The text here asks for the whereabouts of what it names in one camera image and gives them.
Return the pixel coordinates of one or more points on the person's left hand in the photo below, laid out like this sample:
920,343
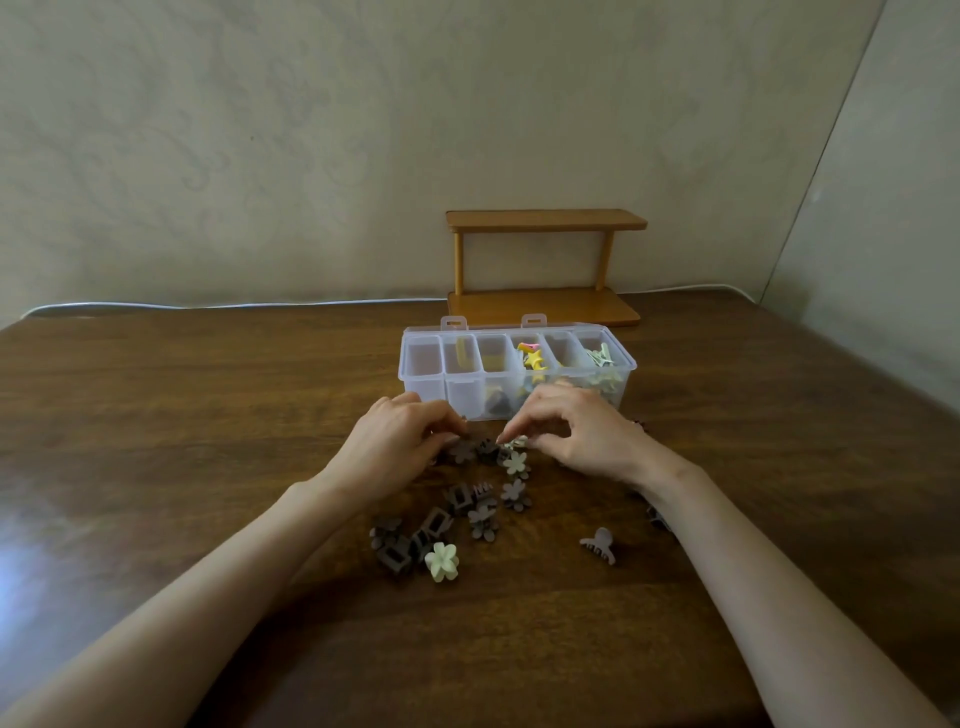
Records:
390,450

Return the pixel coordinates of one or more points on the person's right hand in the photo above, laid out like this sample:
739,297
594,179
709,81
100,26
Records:
592,439

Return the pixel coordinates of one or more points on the clear plastic compartment box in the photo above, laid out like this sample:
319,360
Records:
424,375

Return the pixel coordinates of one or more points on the pile of mixed hair clips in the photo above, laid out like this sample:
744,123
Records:
457,499

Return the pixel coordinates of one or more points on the solid yellow star clip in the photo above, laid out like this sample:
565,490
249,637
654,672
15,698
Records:
532,360

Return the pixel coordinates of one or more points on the pale yellow hair clip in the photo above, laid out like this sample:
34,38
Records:
461,351

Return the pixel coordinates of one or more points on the person's left forearm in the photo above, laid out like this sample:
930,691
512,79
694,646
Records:
180,607

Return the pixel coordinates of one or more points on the person's right forearm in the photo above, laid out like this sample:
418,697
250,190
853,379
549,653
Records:
795,615

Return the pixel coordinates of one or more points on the small wooden shelf rack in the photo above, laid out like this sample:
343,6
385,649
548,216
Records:
544,220

